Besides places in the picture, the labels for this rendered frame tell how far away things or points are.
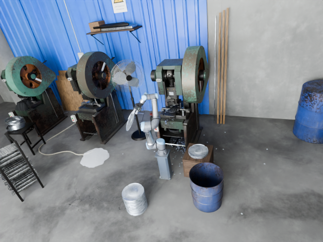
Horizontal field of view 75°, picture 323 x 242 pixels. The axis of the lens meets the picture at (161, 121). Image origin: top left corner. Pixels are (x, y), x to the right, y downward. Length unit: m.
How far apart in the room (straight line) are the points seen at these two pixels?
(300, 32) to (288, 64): 0.52
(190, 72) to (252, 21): 1.70
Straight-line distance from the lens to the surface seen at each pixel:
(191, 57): 2.92
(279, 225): 3.01
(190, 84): 2.86
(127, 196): 2.89
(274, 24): 4.18
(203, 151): 3.17
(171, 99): 3.38
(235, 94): 4.55
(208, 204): 2.83
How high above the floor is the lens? 2.42
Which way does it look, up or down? 31 degrees down
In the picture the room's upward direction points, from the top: 9 degrees counter-clockwise
